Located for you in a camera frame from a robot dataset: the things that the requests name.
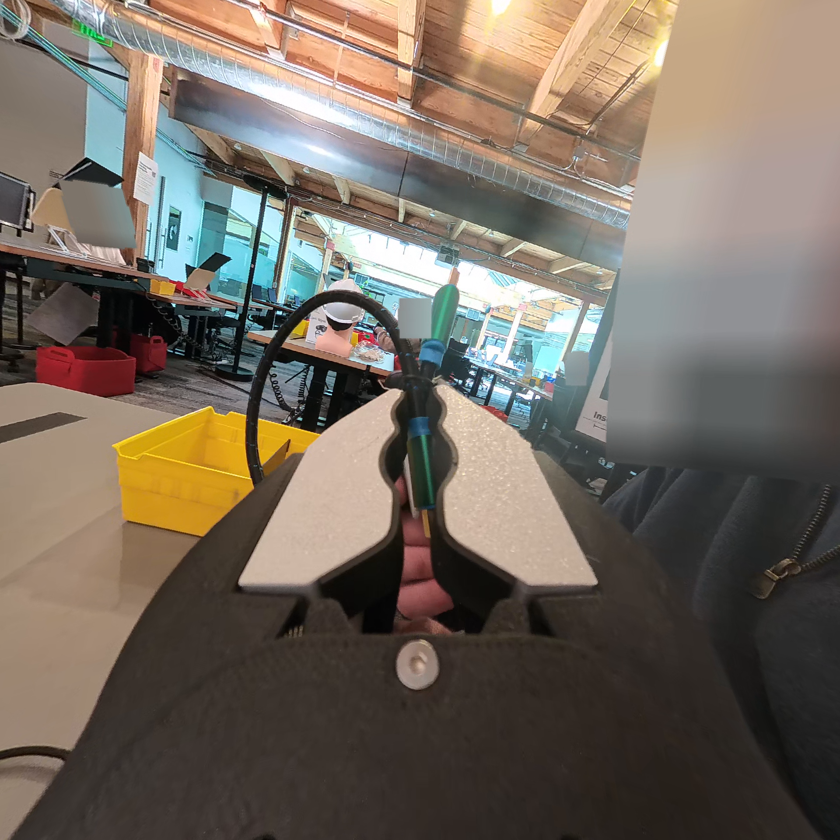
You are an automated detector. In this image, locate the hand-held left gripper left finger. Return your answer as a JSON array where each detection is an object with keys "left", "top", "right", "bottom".
[{"left": 237, "top": 389, "right": 405, "bottom": 618}]

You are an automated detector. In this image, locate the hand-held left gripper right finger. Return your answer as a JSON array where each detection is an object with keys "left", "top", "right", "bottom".
[{"left": 431, "top": 384, "right": 602, "bottom": 618}]

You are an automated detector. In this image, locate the yellow plastic bin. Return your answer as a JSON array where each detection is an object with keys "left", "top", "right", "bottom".
[{"left": 112, "top": 405, "right": 321, "bottom": 538}]

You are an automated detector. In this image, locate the black braided hdmi cable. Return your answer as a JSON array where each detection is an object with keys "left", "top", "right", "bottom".
[{"left": 243, "top": 267, "right": 464, "bottom": 515}]

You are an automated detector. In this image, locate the person's right hand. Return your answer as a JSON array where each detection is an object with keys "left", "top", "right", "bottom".
[{"left": 392, "top": 476, "right": 455, "bottom": 620}]

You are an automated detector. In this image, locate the framed marker sign board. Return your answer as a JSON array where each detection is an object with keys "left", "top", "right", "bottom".
[{"left": 571, "top": 283, "right": 620, "bottom": 463}]

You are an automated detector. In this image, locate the wooden top office desk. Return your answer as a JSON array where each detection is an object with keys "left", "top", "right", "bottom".
[{"left": 245, "top": 327, "right": 397, "bottom": 434}]

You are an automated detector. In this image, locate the mannequin head white helmet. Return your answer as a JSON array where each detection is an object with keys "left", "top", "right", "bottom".
[{"left": 314, "top": 279, "right": 367, "bottom": 357}]

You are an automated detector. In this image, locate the red bag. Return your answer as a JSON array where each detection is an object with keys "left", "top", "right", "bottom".
[{"left": 128, "top": 332, "right": 170, "bottom": 376}]

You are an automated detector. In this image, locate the person's black top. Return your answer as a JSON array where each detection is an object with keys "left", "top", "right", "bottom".
[{"left": 602, "top": 462, "right": 840, "bottom": 840}]

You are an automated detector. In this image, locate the black stand pole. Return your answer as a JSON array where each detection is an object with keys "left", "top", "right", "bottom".
[{"left": 216, "top": 176, "right": 291, "bottom": 385}]

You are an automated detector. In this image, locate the red storage bin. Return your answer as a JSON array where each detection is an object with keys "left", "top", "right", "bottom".
[{"left": 35, "top": 344, "right": 139, "bottom": 399}]

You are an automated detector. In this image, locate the long wooden work desk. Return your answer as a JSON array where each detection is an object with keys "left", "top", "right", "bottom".
[{"left": 0, "top": 234, "right": 244, "bottom": 382}]

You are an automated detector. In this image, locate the black computer monitor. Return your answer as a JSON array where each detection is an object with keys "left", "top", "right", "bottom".
[{"left": 0, "top": 170, "right": 35, "bottom": 236}]

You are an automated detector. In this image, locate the thin black usb-c cable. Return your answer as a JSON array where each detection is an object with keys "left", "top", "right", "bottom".
[{"left": 0, "top": 743, "right": 74, "bottom": 767}]

